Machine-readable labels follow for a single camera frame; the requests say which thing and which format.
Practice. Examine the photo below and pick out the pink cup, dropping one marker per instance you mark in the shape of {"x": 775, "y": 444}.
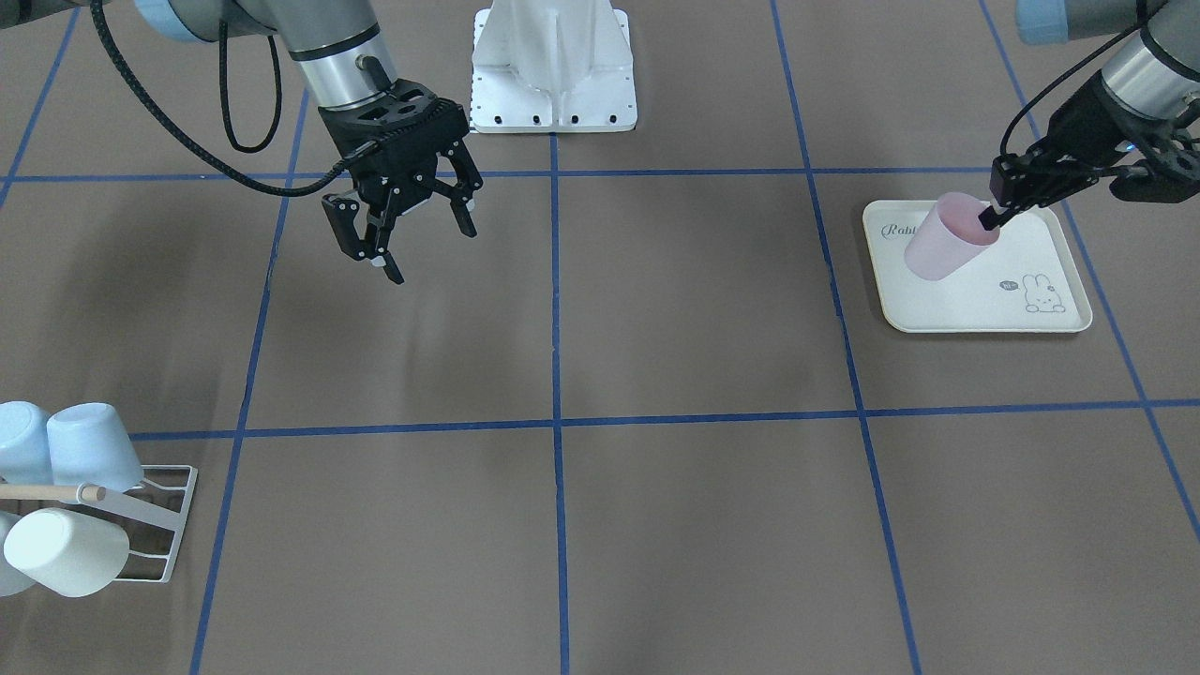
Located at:
{"x": 950, "y": 236}

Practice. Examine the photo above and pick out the blue cup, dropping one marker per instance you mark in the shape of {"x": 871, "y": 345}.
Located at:
{"x": 88, "y": 444}

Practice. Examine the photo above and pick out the cream serving tray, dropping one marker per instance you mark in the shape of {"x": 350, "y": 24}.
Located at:
{"x": 1027, "y": 282}

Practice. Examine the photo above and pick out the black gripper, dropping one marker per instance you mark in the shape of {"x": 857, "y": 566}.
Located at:
{"x": 401, "y": 184}
{"x": 1072, "y": 128}

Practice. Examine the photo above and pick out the grey ikea cup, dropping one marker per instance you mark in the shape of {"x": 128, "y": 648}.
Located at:
{"x": 12, "y": 581}

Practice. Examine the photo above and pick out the white wire cup rack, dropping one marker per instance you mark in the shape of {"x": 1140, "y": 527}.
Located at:
{"x": 154, "y": 514}

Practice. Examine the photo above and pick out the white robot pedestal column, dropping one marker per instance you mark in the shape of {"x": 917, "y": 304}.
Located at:
{"x": 541, "y": 67}

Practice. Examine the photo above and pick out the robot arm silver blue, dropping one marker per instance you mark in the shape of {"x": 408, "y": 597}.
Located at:
{"x": 1150, "y": 50}
{"x": 338, "y": 47}

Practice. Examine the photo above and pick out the white ikea cup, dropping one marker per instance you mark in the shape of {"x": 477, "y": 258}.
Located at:
{"x": 68, "y": 552}

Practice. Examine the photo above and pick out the blue cup tray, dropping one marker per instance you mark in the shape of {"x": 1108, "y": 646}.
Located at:
{"x": 25, "y": 457}

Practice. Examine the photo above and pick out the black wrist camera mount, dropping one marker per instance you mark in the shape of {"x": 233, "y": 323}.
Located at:
{"x": 1167, "y": 173}

